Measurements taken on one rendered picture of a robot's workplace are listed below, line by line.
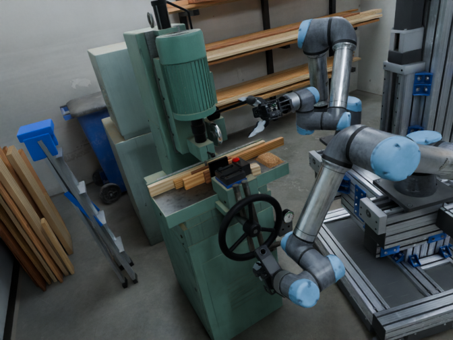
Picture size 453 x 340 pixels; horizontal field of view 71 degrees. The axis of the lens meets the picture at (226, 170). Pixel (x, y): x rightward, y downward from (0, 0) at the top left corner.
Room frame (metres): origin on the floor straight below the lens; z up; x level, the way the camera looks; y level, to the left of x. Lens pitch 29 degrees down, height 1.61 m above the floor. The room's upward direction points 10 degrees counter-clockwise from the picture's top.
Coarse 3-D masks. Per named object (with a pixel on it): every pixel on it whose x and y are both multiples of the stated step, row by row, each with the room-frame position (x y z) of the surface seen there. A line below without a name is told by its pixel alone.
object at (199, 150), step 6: (192, 138) 1.32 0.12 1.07; (192, 144) 1.28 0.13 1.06; (198, 144) 1.24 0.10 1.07; (204, 144) 1.23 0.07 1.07; (210, 144) 1.23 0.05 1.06; (192, 150) 1.29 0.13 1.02; (198, 150) 1.22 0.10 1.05; (204, 150) 1.22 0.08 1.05; (210, 150) 1.23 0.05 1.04; (198, 156) 1.24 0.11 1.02; (204, 156) 1.22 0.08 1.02; (210, 156) 1.23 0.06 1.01
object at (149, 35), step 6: (150, 30) 1.40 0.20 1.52; (180, 30) 1.45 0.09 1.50; (150, 36) 1.40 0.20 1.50; (156, 36) 1.41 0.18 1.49; (150, 42) 1.40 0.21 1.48; (150, 48) 1.39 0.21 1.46; (156, 48) 1.40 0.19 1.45; (150, 54) 1.39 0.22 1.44; (156, 54) 1.40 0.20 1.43; (156, 78) 1.39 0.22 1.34; (162, 102) 1.39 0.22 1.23; (168, 120) 1.39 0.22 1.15; (174, 144) 1.39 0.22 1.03
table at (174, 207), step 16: (256, 176) 1.19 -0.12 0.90; (272, 176) 1.22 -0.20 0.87; (176, 192) 1.17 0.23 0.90; (192, 192) 1.15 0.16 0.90; (208, 192) 1.13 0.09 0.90; (160, 208) 1.07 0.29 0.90; (176, 208) 1.05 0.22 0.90; (192, 208) 1.05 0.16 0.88; (208, 208) 1.08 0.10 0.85; (224, 208) 1.03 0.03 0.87; (176, 224) 1.02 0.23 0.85
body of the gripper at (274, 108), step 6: (282, 96) 1.24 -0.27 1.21; (264, 102) 1.22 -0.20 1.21; (270, 102) 1.20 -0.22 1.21; (276, 102) 1.19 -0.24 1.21; (282, 102) 1.19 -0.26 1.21; (288, 102) 1.20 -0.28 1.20; (258, 108) 1.23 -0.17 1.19; (264, 108) 1.19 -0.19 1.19; (270, 108) 1.18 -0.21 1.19; (276, 108) 1.17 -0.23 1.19; (282, 108) 1.20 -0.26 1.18; (288, 108) 1.20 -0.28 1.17; (264, 114) 1.19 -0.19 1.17; (270, 114) 1.15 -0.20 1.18; (276, 114) 1.16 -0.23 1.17
